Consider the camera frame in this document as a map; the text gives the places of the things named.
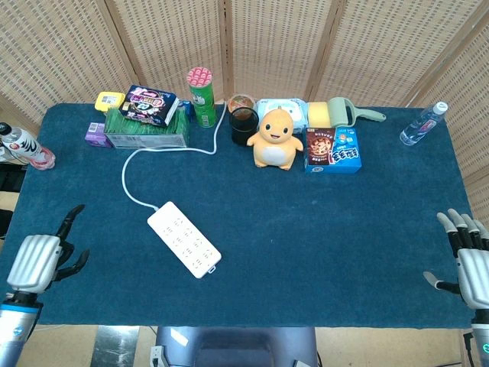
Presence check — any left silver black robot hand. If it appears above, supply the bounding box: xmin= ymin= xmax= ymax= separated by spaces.
xmin=6 ymin=203 xmax=91 ymax=294

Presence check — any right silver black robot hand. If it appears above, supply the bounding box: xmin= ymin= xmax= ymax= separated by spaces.
xmin=423 ymin=208 xmax=489 ymax=310

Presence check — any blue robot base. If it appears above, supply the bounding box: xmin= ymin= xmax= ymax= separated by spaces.
xmin=149 ymin=326 xmax=319 ymax=367

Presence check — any white power strip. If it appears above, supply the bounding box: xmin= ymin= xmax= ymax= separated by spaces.
xmin=147 ymin=201 xmax=223 ymax=280

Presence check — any white drink bottle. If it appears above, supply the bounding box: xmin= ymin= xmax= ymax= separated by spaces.
xmin=0 ymin=122 xmax=57 ymax=171

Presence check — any small purple box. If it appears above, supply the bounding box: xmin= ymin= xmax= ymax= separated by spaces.
xmin=84 ymin=122 xmax=112 ymax=148

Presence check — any clear water bottle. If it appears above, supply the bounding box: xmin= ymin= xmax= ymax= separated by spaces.
xmin=399 ymin=101 xmax=449 ymax=147

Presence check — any green packet box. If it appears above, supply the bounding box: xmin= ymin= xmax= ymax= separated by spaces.
xmin=102 ymin=103 xmax=191 ymax=149

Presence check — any yellow lidded container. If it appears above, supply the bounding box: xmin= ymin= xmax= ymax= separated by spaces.
xmin=94 ymin=91 xmax=127 ymax=115

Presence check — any blue cookie box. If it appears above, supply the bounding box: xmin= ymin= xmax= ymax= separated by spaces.
xmin=303 ymin=126 xmax=363 ymax=176

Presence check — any dark sanitary pad pack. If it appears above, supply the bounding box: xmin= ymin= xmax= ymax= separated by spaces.
xmin=118 ymin=84 xmax=180 ymax=128

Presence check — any green lint roller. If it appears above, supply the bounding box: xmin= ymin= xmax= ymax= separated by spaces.
xmin=328 ymin=96 xmax=387 ymax=128

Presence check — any blue carpet mat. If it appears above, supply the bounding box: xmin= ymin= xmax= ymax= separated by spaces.
xmin=0 ymin=102 xmax=477 ymax=330

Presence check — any yellow sponge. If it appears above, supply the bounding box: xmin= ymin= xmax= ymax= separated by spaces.
xmin=306 ymin=101 xmax=332 ymax=128

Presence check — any small blue box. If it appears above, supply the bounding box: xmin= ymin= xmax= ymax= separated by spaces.
xmin=177 ymin=100 xmax=195 ymax=122

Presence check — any orange dinosaur plush toy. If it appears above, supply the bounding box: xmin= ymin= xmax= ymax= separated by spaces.
xmin=246 ymin=107 xmax=305 ymax=171

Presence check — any wet wipes pack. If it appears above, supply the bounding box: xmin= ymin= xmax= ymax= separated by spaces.
xmin=254 ymin=97 xmax=309 ymax=135

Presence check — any green chips can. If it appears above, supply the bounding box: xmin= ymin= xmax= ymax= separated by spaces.
xmin=186 ymin=67 xmax=218 ymax=129

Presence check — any black mesh cup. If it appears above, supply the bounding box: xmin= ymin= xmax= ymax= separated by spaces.
xmin=228 ymin=106 xmax=260 ymax=147

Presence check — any orange lidded snack cup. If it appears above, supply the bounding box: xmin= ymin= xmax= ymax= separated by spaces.
xmin=227 ymin=93 xmax=256 ymax=113

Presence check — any woven folding screen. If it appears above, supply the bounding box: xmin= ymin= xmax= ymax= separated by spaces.
xmin=0 ymin=0 xmax=489 ymax=230

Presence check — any white power cable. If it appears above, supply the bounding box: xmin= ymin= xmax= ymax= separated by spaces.
xmin=121 ymin=102 xmax=228 ymax=212

